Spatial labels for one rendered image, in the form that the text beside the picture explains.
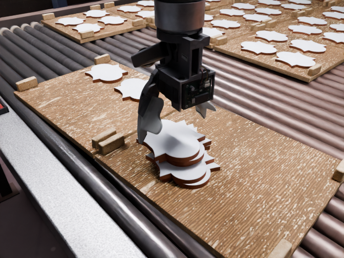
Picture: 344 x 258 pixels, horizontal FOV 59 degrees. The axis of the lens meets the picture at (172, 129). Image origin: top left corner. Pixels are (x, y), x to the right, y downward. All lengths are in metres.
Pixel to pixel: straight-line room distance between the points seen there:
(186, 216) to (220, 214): 0.06
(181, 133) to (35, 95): 0.50
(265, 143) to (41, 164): 0.50
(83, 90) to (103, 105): 0.11
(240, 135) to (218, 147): 0.07
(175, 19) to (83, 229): 0.37
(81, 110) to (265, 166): 0.48
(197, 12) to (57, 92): 0.59
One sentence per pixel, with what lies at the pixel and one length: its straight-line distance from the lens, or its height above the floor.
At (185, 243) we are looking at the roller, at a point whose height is 0.91.
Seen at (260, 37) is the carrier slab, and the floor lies 0.95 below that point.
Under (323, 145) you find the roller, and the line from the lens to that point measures 0.78.
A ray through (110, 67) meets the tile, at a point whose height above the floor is 0.95.
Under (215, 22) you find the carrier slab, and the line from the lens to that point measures 1.54.
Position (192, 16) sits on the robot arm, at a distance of 0.45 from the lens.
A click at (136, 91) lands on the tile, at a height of 0.95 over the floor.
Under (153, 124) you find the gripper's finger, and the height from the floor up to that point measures 1.07.
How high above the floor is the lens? 1.35
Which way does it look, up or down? 35 degrees down
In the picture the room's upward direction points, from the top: straight up
